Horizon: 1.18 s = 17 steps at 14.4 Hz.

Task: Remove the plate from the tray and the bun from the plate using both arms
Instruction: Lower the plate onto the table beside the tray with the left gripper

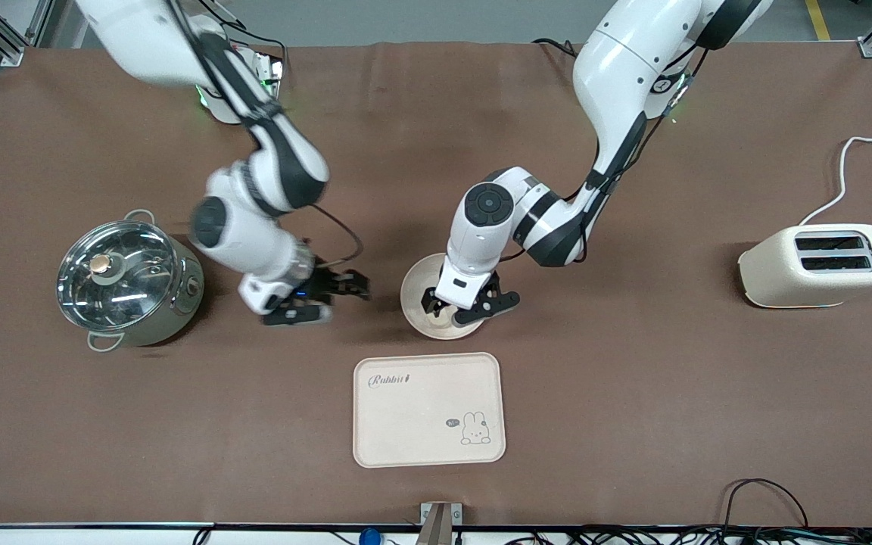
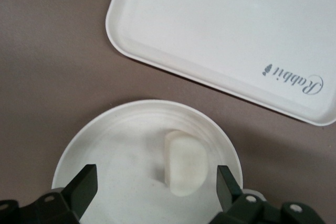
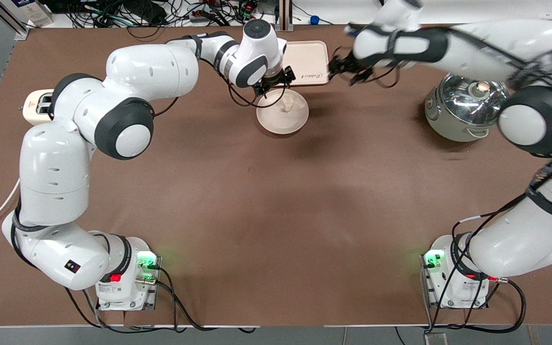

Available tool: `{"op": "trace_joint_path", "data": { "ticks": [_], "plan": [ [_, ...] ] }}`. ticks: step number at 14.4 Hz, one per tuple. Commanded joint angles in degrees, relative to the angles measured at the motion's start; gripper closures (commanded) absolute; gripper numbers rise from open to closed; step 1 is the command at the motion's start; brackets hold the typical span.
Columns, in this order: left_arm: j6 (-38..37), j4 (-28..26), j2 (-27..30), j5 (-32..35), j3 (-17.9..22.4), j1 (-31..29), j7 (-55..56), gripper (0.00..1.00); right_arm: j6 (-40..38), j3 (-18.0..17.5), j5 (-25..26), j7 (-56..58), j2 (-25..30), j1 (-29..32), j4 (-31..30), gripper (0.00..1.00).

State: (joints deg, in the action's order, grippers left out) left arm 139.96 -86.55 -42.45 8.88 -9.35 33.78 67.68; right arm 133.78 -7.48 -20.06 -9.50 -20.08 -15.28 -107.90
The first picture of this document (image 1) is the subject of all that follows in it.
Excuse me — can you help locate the black looped cable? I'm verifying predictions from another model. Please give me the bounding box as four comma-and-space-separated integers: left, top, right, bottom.
722, 478, 810, 531

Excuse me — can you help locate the grey metal table bracket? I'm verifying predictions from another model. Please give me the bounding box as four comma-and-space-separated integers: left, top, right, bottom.
415, 501, 464, 545

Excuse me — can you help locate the black cable bundle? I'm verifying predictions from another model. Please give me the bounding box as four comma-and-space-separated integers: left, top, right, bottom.
503, 524, 872, 545

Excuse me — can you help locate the black arm base cable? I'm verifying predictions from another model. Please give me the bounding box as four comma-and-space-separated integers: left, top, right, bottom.
531, 37, 582, 60
218, 18, 288, 70

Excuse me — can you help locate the glass pot lid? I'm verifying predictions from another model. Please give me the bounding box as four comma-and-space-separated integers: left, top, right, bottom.
55, 220, 180, 332

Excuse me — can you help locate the white toaster power cord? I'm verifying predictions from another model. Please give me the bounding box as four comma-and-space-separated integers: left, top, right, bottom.
798, 133, 872, 227

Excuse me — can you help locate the cream two-slot toaster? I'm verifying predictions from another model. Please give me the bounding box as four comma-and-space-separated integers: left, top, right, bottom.
737, 223, 872, 309

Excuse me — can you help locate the stainless steel electric pot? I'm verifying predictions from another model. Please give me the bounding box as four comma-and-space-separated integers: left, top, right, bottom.
58, 209, 205, 353

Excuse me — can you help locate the green lit connector board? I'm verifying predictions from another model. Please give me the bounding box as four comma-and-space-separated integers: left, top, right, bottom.
253, 51, 287, 101

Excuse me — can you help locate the beige rabbit print tray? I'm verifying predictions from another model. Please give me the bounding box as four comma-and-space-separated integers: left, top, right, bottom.
352, 352, 507, 469

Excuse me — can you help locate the round beige plate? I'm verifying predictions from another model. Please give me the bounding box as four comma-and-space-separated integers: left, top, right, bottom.
400, 253, 499, 341

